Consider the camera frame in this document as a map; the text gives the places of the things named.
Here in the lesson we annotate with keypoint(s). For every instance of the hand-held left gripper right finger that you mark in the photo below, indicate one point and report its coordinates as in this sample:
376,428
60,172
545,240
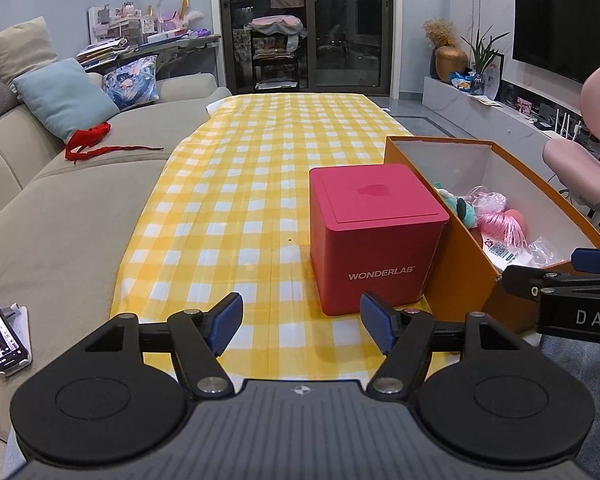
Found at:
377,322

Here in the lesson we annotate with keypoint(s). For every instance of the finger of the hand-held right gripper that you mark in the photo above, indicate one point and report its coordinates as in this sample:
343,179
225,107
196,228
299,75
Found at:
597,261

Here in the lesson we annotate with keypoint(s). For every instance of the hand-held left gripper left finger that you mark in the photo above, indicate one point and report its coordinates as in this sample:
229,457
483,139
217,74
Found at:
225,322

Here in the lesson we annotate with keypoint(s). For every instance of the clear plastic bag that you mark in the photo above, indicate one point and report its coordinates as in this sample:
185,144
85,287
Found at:
545,252

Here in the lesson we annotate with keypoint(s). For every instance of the pink round plush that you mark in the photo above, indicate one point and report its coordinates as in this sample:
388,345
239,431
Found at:
517,217

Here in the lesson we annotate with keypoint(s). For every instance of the white card packet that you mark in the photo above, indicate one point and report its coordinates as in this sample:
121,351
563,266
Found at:
505,257

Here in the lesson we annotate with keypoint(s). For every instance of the pink tinsel pom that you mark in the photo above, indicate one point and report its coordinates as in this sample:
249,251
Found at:
502,230

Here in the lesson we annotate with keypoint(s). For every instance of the orange cardboard box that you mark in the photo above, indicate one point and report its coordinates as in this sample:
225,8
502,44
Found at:
465,265

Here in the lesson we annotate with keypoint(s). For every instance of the teal plush doll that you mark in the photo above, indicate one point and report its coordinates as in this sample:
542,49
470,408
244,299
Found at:
455,207

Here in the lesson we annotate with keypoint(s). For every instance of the red cube box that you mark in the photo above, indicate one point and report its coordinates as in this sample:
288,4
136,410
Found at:
370,240

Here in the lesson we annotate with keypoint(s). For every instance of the pink chair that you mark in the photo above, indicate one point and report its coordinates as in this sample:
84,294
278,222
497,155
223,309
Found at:
575,165

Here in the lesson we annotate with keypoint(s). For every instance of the white router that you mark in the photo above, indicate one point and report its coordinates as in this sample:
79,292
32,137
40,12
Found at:
565,125

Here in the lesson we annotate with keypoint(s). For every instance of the yellow checked tablecloth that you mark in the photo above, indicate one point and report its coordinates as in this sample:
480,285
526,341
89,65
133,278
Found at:
255,160

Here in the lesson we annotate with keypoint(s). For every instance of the white television cabinet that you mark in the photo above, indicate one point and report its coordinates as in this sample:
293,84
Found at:
480,115

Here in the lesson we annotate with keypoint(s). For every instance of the papers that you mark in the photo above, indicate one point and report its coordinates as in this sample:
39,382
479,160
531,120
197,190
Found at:
486,101

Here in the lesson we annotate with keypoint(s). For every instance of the white phone stand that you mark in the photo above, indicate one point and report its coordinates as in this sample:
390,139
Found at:
22,335

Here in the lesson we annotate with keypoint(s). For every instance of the beige sofa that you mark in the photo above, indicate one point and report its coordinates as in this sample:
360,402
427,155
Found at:
55,210

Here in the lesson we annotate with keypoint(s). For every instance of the blue snack bag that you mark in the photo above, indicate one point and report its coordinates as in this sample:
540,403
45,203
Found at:
462,81

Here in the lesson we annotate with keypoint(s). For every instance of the red cloth strip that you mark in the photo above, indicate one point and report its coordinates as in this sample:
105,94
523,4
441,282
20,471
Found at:
87,137

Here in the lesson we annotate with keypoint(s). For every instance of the potted green plant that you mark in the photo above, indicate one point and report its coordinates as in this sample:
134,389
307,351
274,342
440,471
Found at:
482,55

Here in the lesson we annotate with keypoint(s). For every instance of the golden vase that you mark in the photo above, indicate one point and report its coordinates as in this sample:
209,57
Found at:
451,64

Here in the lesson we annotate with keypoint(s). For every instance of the printed blue pillow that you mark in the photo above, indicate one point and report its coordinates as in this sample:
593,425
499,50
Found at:
130,82

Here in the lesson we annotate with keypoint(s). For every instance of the dark shelf rack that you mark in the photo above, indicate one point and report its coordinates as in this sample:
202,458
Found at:
275,65

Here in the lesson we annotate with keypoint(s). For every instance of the light blue pillow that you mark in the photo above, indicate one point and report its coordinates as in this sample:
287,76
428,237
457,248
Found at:
65,97

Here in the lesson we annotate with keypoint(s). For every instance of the dried flowers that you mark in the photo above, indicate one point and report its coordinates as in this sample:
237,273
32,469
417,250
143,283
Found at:
439,32

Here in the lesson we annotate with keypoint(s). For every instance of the cluttered desk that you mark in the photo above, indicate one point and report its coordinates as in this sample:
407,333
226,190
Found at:
180,47

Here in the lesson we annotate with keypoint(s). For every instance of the stack of books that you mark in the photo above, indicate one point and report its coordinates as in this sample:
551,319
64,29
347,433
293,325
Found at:
100,55

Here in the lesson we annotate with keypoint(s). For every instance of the glass sliding door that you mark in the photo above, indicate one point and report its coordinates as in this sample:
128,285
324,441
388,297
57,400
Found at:
350,25

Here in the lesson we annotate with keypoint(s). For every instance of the pink cushion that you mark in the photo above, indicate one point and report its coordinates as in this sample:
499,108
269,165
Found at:
277,25

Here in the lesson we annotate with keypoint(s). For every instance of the white desk organiser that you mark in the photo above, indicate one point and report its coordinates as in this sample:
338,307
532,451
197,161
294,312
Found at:
115,25

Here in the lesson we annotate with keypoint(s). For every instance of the golden cone ornament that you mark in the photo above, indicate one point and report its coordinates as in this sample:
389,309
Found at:
185,6

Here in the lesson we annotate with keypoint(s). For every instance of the beige pillow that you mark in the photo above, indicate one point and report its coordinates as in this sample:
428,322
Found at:
20,50

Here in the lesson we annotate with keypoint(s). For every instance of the wall television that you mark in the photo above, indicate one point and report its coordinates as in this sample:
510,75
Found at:
560,25

